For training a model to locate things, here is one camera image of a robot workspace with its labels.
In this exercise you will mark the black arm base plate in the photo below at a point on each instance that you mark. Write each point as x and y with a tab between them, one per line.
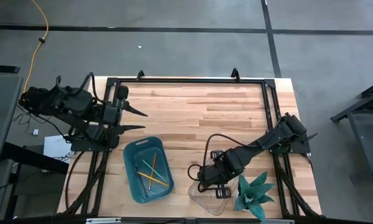
300	147
87	147

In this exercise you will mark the orange pencil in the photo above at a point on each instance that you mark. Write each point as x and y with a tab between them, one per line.
153	169

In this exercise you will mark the white paper sheet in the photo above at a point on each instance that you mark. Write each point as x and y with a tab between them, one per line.
54	149

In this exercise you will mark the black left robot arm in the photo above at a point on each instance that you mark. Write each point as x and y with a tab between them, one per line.
68	102

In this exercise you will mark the clear plastic container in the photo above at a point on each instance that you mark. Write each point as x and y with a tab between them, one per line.
205	202

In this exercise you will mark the teal artificial plant white pot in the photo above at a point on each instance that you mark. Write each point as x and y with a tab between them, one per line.
251	194

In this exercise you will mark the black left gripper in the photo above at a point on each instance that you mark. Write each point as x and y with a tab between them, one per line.
113	119

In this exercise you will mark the black metal stand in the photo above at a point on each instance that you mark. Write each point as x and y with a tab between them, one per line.
34	155

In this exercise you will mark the grey metal table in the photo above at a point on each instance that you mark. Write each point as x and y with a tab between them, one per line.
357	104

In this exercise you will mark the small white adapter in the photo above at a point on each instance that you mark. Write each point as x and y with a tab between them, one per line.
35	132

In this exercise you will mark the black aluminium table frame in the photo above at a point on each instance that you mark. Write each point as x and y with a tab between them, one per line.
189	80

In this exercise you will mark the dark grey table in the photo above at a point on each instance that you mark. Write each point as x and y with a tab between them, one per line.
0	118

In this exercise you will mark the mint green pencil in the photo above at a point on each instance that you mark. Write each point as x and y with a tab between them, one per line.
155	172

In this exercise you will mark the teal plastic bin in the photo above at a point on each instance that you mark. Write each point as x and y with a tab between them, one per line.
149	193

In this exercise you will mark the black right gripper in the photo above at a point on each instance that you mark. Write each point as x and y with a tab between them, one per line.
220	169

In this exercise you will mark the silver metal bar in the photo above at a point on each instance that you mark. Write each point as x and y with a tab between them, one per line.
102	221
279	221

